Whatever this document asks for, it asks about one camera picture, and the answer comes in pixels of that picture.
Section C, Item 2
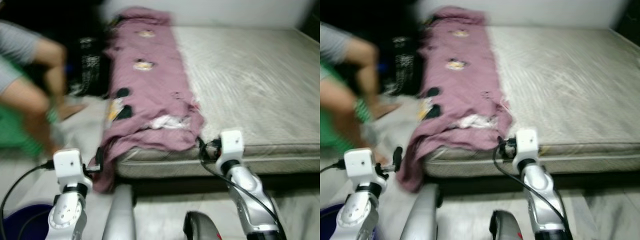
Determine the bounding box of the silver robot left leg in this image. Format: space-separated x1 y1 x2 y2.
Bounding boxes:
400 182 441 240
102 184 136 240

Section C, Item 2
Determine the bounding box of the silver robot leg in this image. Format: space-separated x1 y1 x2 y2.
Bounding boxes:
102 184 136 240
400 182 441 240
182 211 224 240
489 210 526 240

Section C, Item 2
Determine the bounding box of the green floor mat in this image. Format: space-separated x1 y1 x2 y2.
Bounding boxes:
320 65 369 152
0 102 54 157

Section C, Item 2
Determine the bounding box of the pink cartoon print blanket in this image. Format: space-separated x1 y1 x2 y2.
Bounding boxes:
90 6 206 195
397 6 514 194

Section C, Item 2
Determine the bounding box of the white quilted mattress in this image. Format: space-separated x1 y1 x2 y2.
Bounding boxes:
422 25 640 179
112 25 321 179

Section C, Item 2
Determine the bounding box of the silver robot right leg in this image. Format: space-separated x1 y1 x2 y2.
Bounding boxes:
489 210 526 240
182 211 224 240

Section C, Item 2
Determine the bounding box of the dark blue plastic basin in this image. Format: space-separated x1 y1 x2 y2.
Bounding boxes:
320 202 346 240
2 202 54 240

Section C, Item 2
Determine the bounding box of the person in grey shorts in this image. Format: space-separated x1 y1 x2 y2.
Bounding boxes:
0 20 87 157
320 20 402 157

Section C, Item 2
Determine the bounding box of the black mesh basket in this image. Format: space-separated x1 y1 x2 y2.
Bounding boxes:
79 36 104 96
392 36 419 96

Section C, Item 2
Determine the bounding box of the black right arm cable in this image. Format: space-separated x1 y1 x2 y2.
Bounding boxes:
197 137 279 222
492 135 568 221

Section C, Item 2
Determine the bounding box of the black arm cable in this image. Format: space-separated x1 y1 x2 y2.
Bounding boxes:
0 161 56 240
320 160 347 176
492 135 568 221
197 137 279 222

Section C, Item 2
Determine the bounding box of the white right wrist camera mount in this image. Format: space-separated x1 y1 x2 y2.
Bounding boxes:
216 129 245 174
515 128 540 172

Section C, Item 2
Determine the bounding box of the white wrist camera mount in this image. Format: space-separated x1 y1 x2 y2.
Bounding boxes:
515 128 540 172
216 129 245 174
52 148 94 194
344 147 386 194

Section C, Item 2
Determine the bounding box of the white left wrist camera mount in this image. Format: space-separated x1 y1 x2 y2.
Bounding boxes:
344 147 386 194
52 148 94 194

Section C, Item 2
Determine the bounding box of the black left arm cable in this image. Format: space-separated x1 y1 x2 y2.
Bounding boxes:
0 161 56 240
320 160 347 176

